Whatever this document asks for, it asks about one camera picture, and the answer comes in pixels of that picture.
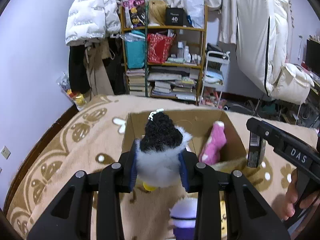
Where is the wooden bookshelf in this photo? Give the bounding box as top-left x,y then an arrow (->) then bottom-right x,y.
120,3 -> 208,104

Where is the pink plush toy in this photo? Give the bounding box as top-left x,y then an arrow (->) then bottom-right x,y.
199,120 -> 227,165

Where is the black box numbered 40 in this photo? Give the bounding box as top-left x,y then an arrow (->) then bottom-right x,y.
165,7 -> 184,26

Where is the teal bag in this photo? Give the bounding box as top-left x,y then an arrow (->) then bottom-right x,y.
124,30 -> 145,69

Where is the black Face tissue pack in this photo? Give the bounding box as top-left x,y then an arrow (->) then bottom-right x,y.
247,132 -> 266,168

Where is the white puffer jacket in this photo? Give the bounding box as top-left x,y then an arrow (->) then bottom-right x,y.
65,0 -> 120,47

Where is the black white penguin plush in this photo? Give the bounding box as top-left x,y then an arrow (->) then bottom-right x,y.
135,109 -> 192,191

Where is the cream duvet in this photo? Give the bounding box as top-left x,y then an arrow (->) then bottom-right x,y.
236,0 -> 314,105

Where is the blonde wig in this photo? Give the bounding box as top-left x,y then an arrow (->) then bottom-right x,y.
148,0 -> 167,25

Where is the red gift bag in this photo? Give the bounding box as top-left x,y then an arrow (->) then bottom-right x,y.
148,33 -> 175,63

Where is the purple white plush doll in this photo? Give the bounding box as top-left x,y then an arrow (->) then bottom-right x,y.
169,197 -> 197,240

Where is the wall socket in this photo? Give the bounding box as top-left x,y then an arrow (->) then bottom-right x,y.
1,146 -> 11,159

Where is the right hand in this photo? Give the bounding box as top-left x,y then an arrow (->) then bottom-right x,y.
281,169 -> 319,220

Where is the white rolling cart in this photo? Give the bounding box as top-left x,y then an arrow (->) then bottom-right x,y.
200,50 -> 230,109

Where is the cardboard box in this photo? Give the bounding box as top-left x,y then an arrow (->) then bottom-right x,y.
121,108 -> 249,167

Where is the beige patterned carpet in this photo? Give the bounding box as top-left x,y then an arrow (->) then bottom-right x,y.
1,95 -> 319,239

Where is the stack of books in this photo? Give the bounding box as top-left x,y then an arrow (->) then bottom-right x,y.
126,64 -> 200,102

